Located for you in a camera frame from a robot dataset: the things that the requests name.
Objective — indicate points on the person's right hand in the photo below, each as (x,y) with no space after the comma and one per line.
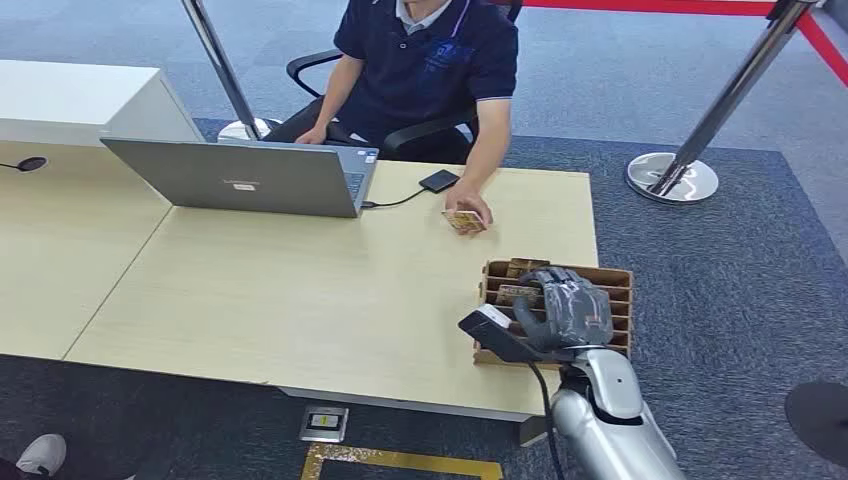
(311,136)

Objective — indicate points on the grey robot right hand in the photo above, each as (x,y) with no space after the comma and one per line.
(573,311)

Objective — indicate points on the person's left hand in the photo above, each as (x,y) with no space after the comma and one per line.
(472,200)

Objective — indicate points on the gold patterned card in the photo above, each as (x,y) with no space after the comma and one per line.
(464,220)

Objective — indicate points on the person's right forearm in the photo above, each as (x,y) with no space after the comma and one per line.
(338,93)

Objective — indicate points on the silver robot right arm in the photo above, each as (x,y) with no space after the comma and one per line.
(613,417)

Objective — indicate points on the person's left forearm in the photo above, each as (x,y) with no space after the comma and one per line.
(489,142)

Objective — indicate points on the brown slotted card holder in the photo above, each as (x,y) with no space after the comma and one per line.
(619,311)

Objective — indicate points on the brown card in holder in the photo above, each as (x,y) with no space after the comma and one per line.
(523,266)
(513,295)

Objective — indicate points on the person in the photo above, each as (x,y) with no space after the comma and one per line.
(424,66)

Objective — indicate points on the grey laptop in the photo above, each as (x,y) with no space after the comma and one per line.
(252,179)

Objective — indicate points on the black office chair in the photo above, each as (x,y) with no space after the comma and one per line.
(417,136)

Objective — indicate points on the grey table leg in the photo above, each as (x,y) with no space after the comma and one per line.
(533,430)

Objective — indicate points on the yellow floor tape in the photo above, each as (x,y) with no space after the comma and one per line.
(397,458)

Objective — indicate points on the white cabinet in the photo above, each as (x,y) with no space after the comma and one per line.
(73,99)

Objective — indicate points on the silver floor socket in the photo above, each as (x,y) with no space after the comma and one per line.
(323,423)

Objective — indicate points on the black round base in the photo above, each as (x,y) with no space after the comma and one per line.
(821,420)

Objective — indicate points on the red barrier belt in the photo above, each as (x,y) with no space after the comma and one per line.
(662,6)

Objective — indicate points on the white shoe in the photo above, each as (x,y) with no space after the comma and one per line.
(43,456)

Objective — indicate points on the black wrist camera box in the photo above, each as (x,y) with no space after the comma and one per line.
(493,331)

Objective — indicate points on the chrome stanchion post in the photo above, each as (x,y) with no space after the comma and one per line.
(719,109)
(222,73)

